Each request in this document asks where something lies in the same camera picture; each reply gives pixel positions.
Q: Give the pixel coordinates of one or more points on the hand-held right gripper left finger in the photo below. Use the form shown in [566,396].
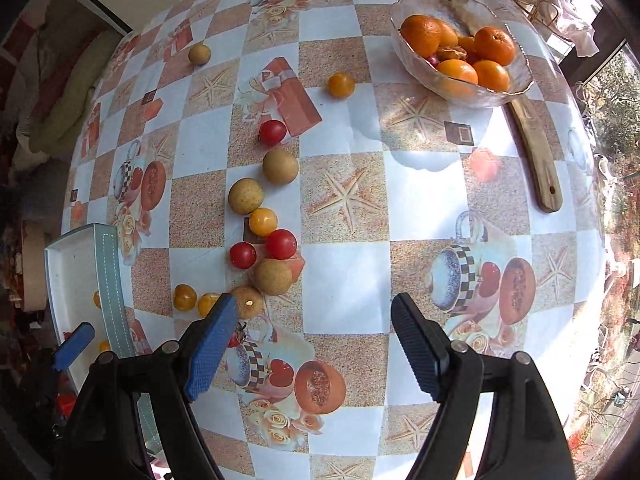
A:
[210,350]

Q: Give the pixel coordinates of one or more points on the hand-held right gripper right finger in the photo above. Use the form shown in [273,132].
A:
[420,355]

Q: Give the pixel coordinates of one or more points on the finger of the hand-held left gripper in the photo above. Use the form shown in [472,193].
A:
[75,345]

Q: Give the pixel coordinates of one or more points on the yellow cherry tomato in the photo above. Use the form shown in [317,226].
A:
[207,305]
[97,300]
[341,85]
[104,346]
[184,297]
[263,221]

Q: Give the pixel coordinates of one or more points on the brown longan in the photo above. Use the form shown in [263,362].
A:
[199,54]
[250,302]
[245,195]
[272,276]
[280,165]

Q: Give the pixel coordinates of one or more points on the white tray with teal rim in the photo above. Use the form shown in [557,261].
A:
[70,280]

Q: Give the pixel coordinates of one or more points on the clear glass bowl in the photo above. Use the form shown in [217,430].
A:
[415,75]

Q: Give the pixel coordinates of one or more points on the red cherry tomato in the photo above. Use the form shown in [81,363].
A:
[271,131]
[243,255]
[432,60]
[234,341]
[281,243]

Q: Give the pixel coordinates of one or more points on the long wooden cutting board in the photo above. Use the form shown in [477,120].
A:
[537,160]

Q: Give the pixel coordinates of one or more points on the green pillow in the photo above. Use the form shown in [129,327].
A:
[65,110]

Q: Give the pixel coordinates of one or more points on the red patterned quilt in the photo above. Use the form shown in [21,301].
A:
[30,35]

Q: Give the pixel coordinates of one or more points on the pile of oranges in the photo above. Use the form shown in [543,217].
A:
[420,34]

